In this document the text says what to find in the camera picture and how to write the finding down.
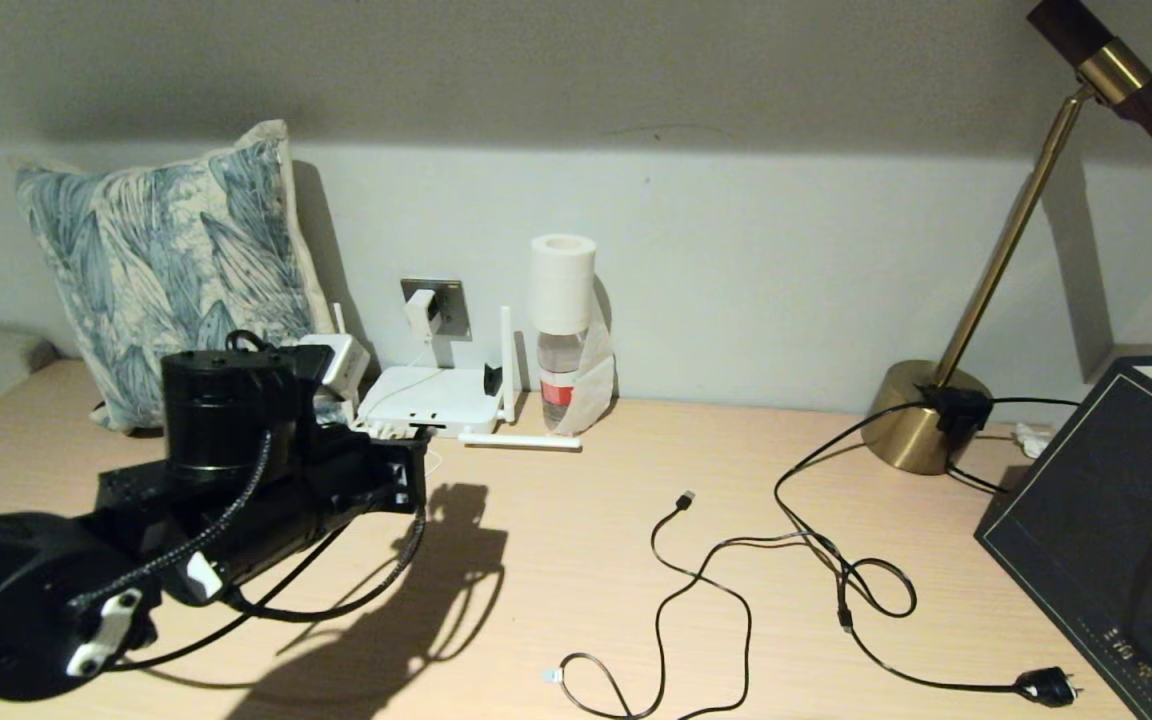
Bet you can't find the black ethernet cable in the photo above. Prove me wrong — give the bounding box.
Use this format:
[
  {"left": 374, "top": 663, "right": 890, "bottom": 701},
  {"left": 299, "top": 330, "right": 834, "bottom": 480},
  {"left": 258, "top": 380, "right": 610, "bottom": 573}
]
[{"left": 106, "top": 425, "right": 437, "bottom": 673}]

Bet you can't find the white power adapter with cord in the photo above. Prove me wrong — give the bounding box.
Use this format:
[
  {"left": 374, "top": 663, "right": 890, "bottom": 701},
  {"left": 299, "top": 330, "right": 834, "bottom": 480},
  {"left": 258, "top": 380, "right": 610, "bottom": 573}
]
[{"left": 356, "top": 290, "right": 444, "bottom": 476}]

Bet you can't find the white router with antennas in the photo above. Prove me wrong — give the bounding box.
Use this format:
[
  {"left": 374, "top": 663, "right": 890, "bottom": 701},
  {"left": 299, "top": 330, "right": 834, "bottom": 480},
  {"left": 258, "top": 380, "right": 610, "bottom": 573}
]
[{"left": 331, "top": 303, "right": 583, "bottom": 451}]

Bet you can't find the black plastic cable connector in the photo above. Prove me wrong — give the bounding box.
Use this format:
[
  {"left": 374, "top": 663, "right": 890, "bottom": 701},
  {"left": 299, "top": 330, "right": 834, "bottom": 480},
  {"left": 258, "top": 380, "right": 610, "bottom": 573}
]
[{"left": 921, "top": 385, "right": 992, "bottom": 436}]

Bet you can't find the clear bottle with red label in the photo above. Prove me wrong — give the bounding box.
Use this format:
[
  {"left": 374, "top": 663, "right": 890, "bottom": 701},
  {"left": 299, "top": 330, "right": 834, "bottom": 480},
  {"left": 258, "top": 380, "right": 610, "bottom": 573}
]
[{"left": 537, "top": 330, "right": 587, "bottom": 433}]

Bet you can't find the water bottle with paper cup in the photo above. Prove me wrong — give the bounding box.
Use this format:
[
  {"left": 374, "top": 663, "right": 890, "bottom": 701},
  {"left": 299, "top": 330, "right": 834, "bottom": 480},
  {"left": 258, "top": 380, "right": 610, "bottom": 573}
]
[{"left": 526, "top": 236, "right": 619, "bottom": 438}]

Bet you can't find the blue leaf print pillow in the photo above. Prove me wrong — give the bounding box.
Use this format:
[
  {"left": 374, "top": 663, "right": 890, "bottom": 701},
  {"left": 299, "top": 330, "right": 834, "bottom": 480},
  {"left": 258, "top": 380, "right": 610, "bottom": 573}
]
[{"left": 16, "top": 120, "right": 357, "bottom": 433}]

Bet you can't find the brass desk lamp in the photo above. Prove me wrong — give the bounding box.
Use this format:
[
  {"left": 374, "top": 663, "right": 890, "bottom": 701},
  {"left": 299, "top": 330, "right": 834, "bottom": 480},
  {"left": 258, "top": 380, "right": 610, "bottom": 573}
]
[{"left": 861, "top": 0, "right": 1152, "bottom": 476}]

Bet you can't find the black paper gift bag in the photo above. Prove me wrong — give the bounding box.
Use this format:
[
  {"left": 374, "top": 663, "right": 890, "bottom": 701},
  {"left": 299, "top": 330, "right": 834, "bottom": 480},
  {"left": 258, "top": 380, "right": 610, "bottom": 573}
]
[{"left": 973, "top": 345, "right": 1152, "bottom": 720}]

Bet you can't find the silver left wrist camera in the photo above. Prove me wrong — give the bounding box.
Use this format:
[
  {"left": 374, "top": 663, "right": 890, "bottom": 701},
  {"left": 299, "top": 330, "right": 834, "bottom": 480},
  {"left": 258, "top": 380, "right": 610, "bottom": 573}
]
[{"left": 296, "top": 335, "right": 373, "bottom": 406}]

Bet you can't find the grey wall socket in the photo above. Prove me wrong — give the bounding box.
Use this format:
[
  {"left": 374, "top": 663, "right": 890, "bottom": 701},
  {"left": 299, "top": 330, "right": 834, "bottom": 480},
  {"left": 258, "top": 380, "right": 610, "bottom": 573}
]
[{"left": 402, "top": 279, "right": 472, "bottom": 342}]

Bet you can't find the thin black USB cable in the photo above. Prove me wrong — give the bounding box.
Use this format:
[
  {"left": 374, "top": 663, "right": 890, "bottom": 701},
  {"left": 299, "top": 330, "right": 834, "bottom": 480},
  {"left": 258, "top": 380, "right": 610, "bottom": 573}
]
[{"left": 542, "top": 490, "right": 817, "bottom": 720}]

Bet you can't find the black lamp power cord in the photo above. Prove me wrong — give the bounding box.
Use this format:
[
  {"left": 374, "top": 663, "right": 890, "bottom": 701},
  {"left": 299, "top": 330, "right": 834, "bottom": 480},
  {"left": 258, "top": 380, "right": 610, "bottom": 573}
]
[{"left": 774, "top": 398, "right": 1082, "bottom": 709}]

